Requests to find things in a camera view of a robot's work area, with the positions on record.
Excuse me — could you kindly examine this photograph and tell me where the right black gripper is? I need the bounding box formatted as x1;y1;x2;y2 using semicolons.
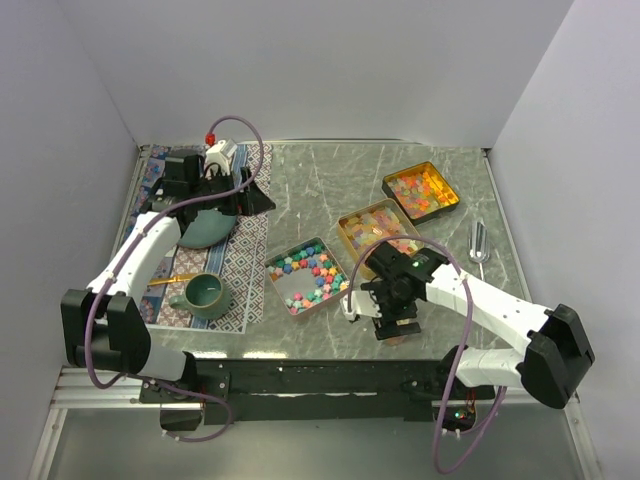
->
361;278;421;341

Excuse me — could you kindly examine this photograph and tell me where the black base bar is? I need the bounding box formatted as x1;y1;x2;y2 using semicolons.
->
138;359;496;434

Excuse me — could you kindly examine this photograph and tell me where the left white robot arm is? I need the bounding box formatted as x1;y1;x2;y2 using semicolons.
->
60;147;275;402

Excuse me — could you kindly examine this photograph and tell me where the gold tin of neon candies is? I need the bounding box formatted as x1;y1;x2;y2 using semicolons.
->
382;161;460;226

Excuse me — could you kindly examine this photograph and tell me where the teal ceramic plate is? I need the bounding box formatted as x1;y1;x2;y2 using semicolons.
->
177;210;237;249

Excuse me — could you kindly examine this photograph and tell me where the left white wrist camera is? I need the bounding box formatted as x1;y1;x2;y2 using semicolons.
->
203;133;238;178

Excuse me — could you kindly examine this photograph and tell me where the patterned placemat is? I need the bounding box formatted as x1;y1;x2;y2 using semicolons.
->
115;144;272;334

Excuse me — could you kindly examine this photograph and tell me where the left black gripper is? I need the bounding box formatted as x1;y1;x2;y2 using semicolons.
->
190;167;275;217

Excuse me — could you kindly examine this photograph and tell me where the gold spoon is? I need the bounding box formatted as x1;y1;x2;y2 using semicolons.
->
148;273;197;287

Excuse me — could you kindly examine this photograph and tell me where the pink tin of star candies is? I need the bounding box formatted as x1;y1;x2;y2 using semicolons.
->
264;237;351;319

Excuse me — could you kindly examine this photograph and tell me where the gold tin of pastel candies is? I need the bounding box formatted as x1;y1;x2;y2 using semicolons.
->
337;199;419;262

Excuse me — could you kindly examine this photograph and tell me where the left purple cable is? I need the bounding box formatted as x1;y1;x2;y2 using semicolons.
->
84;115;265;444

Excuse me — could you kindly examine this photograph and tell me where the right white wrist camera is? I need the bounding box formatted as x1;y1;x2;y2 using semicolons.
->
340;291;382;323

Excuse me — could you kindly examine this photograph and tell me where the teal ceramic cup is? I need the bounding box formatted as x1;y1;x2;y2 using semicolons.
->
168;273;232;320

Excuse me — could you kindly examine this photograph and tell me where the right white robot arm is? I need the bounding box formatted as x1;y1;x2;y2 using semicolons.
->
342;242;595;409

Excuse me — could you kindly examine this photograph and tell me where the clear plastic ball half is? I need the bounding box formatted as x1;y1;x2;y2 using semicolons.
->
384;336;407;346

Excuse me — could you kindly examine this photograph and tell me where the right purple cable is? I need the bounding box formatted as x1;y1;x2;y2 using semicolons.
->
344;234;506;474

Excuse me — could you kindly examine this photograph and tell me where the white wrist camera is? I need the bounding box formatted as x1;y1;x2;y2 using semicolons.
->
340;291;382;323
203;133;238;178

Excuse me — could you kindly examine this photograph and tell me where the silver metal scoop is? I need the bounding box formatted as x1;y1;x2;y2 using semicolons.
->
468;219;490;281

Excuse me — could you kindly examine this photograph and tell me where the purple cable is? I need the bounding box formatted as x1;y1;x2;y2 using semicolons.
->
344;234;506;474
84;115;265;444

